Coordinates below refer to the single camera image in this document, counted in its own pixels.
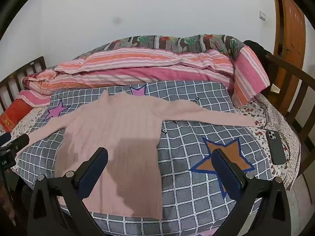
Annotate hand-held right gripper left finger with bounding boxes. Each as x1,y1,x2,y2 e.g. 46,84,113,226
27,147,109,236

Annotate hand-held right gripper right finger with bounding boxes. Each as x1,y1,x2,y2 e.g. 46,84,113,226
211,148,296,236

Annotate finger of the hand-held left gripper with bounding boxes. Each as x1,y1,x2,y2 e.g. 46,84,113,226
0,132,30,151

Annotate pink ribbed knit sweater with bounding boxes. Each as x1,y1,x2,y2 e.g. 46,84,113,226
15,90,256,220

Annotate red pillow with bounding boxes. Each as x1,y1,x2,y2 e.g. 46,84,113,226
0,100,32,132

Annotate grey checked star blanket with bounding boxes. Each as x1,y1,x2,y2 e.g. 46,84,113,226
17,81,273,236

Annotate phone in dark case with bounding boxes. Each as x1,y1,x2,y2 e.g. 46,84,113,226
265,130,287,165

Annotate dark wooden headboard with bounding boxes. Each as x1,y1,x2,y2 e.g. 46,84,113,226
0,56,47,113

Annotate dark wooden footboard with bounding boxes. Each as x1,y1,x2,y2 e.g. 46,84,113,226
264,53,315,177

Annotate pink orange striped quilt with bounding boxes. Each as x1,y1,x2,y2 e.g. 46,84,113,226
16,46,271,109

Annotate dark cloth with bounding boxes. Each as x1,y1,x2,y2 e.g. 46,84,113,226
244,40,272,57

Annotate multicolour floral patchwork quilt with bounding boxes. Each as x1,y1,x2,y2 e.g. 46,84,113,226
91,34,248,61

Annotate brown wooden door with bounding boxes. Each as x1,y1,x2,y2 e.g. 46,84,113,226
271,0,307,99

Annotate thin black charging cable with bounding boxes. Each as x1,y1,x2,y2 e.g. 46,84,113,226
255,96,271,131

